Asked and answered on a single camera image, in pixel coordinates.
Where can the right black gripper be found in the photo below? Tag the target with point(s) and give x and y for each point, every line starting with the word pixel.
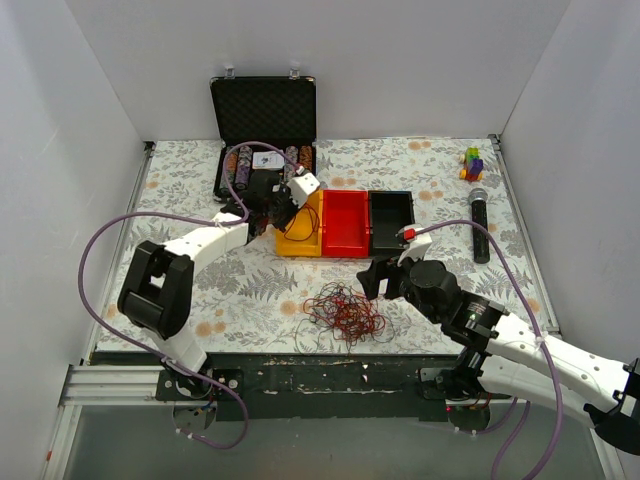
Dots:
pixel 391 278

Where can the colourful toy block figure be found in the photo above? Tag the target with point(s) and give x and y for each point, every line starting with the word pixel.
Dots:
pixel 472 165

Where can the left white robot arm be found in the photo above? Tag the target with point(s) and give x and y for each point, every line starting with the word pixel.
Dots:
pixel 156 295

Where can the playing card deck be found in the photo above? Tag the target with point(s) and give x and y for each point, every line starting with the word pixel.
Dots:
pixel 267 160

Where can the yellow plastic bin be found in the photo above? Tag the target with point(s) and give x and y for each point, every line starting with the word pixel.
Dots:
pixel 303 235

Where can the black plastic bin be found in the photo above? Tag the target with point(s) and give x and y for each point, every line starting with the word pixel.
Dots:
pixel 389 212

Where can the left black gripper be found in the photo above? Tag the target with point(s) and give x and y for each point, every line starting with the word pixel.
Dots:
pixel 280 206

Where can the floral table mat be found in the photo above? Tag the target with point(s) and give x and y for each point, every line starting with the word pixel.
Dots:
pixel 254 301

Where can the red plastic bin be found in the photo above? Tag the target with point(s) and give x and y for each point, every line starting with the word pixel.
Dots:
pixel 345 224

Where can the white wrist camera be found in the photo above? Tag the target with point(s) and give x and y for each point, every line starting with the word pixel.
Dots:
pixel 302 185
pixel 415 241

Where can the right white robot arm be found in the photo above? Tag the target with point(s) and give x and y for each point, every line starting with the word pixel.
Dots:
pixel 502 354

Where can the black microphone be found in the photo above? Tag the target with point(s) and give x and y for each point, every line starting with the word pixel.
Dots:
pixel 478 208

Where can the black poker chip case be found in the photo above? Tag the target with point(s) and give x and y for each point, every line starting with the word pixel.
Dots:
pixel 278 110

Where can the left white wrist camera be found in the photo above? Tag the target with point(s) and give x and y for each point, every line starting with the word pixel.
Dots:
pixel 302 185

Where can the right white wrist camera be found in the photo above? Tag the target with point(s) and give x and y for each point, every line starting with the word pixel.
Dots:
pixel 415 241

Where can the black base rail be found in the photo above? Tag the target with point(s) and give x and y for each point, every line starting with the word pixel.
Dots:
pixel 279 386

